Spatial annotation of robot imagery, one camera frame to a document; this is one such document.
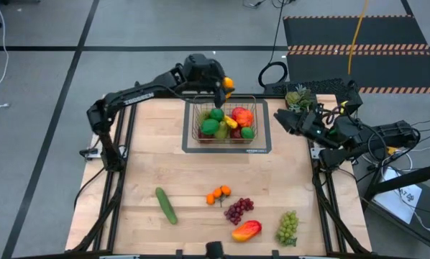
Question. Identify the red and yellow mango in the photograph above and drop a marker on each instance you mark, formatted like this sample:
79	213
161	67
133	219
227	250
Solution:
246	231

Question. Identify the yellow connector plug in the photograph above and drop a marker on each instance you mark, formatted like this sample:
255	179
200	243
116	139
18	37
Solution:
392	150

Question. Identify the yellow banana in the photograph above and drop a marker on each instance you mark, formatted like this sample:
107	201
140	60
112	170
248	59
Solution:
231	122

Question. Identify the orange-red mini pumpkin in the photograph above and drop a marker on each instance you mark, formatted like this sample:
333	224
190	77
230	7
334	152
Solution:
245	118

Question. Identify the black metal stand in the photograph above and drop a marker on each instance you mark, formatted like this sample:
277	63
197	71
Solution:
409	178

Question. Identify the black hazard-striped floor mat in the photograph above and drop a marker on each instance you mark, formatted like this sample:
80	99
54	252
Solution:
380	32

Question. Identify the white paper sheet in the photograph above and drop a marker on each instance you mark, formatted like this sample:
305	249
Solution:
398	201

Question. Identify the red grape bunch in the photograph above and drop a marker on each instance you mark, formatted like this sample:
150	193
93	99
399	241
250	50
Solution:
236	210

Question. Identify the green grape bunch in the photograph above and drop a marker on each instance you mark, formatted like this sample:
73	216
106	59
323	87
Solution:
287	228

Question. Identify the bright red round fruit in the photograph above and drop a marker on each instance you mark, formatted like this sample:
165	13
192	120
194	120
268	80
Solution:
236	111

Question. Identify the orange tangerine bunch with stems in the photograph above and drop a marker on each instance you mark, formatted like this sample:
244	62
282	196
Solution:
217	193

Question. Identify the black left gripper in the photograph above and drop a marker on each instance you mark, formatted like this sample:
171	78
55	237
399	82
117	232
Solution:
202	72

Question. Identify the yellow-orange mango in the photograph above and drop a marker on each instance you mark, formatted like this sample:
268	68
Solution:
228	82

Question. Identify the black-bordered silicone baking mat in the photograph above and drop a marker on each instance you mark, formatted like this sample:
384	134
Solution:
208	146

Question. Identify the large green lime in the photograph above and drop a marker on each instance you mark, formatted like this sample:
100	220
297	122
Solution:
209	127

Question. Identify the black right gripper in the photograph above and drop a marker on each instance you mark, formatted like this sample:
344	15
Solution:
326	133

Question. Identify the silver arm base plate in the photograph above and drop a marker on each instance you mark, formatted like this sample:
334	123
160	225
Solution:
315	153
94	154

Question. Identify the black rounded object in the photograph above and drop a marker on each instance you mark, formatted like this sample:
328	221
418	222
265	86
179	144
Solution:
215	250

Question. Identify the silver frame bracket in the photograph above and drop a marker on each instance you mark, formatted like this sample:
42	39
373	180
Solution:
119	257

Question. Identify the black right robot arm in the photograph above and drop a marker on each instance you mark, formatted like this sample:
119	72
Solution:
398	131

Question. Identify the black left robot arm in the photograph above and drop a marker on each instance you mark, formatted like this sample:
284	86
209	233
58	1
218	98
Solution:
139	98

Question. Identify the green succulent plant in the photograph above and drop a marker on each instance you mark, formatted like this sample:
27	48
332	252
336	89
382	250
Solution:
294	98

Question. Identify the black aluminium table frame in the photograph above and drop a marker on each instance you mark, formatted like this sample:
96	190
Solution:
269	96

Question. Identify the green cucumber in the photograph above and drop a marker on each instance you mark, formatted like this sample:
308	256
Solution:
165	205

